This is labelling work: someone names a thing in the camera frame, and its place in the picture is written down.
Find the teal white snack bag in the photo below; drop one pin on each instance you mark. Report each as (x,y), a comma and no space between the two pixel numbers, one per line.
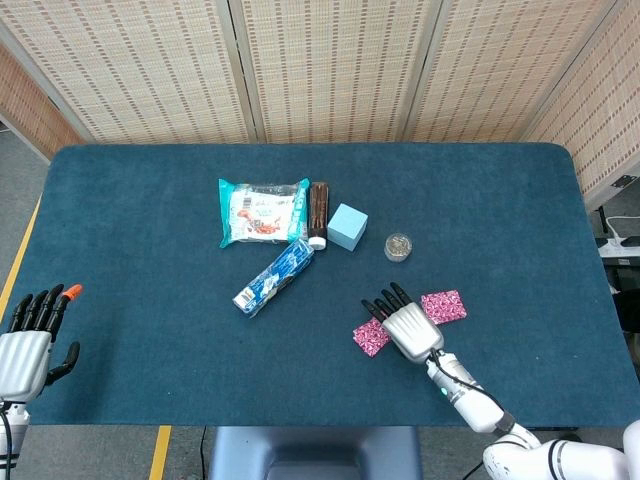
(260,212)

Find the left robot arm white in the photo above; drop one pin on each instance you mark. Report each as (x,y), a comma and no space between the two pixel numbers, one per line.
(19,425)

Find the blue felt table cover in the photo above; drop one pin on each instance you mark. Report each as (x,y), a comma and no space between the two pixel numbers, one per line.
(150,225)

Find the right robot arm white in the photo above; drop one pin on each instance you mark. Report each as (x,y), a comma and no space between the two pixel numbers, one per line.
(472,405)

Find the clear round plastic jar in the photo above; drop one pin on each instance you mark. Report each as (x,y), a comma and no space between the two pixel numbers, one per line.
(398,247)

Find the yellow floor tape strip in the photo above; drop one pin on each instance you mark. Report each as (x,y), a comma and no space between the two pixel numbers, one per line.
(17,260)

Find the woven bamboo screen panel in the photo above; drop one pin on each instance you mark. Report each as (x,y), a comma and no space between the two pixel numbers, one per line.
(340,65)
(500,65)
(125,65)
(605,115)
(30,115)

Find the white power strip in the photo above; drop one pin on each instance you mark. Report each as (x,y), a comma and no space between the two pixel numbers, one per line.
(622,243)

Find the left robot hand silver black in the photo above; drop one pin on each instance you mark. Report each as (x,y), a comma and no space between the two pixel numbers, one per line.
(22,360)

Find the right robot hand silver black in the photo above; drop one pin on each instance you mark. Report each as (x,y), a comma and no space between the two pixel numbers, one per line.
(412,330)

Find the brown bottle white cap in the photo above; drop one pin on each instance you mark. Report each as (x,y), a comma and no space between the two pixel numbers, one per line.
(318,212)

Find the light blue cube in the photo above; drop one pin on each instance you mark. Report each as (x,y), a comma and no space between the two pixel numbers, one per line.
(346,227)

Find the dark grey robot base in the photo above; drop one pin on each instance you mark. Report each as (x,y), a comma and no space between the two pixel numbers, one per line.
(315,450)

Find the black screen hinge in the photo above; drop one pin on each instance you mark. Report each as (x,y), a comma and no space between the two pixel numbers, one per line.
(622,181)

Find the blue cookie box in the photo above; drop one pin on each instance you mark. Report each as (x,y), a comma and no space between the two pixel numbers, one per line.
(275,277)

